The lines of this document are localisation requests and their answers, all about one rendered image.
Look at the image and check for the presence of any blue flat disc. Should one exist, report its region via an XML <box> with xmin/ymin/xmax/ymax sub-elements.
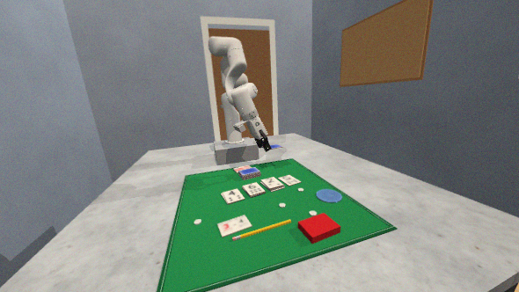
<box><xmin>316</xmin><ymin>189</ymin><xmax>342</xmax><ymax>203</ymax></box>

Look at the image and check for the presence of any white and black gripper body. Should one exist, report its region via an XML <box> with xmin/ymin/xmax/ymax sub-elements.
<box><xmin>246</xmin><ymin>115</ymin><xmax>268</xmax><ymax>140</ymax></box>

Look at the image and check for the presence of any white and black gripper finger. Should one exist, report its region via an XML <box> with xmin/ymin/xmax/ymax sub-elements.
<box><xmin>254</xmin><ymin>138</ymin><xmax>262</xmax><ymax>148</ymax></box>
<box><xmin>259</xmin><ymin>130</ymin><xmax>271</xmax><ymax>152</ymax></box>

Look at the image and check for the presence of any red flat block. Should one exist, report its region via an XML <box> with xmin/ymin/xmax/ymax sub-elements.
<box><xmin>298</xmin><ymin>213</ymin><xmax>340</xmax><ymax>244</ymax></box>

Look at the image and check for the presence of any yellow pencil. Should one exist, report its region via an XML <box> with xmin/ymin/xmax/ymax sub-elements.
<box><xmin>232</xmin><ymin>220</ymin><xmax>291</xmax><ymax>241</ymax></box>

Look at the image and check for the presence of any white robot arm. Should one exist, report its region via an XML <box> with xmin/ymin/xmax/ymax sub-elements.
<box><xmin>208</xmin><ymin>36</ymin><xmax>258</xmax><ymax>144</ymax></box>

